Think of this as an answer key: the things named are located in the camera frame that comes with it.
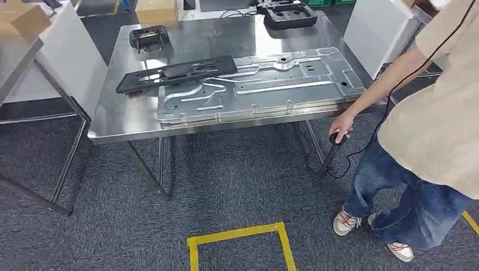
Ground person's hand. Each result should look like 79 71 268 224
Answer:
329 111 355 145

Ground black handheld stick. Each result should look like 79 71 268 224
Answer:
317 130 347 178

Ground black perforated plastic plate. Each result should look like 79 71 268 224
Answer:
115 55 239 95

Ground stamped grey metal panel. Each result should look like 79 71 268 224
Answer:
155 46 365 126

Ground person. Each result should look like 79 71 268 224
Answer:
329 0 479 263

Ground white board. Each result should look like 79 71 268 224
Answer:
3 2 109 119
343 0 414 80

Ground black moulded plastic tray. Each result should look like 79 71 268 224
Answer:
263 3 319 30
255 0 302 15

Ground yellow floor tape square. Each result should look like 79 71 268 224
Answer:
187 221 297 271

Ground small black plastic tray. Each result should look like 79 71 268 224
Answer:
129 25 172 54

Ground stainless steel table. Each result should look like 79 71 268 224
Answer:
86 10 375 201

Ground brown cardboard box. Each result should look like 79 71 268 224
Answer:
135 0 180 24
0 3 53 37

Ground black floor mat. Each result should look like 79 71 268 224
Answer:
71 0 121 18

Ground steel workbench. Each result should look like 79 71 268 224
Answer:
0 35 93 218

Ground long black cable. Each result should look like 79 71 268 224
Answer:
324 0 478 180

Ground thin black cable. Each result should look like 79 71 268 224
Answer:
220 8 259 19

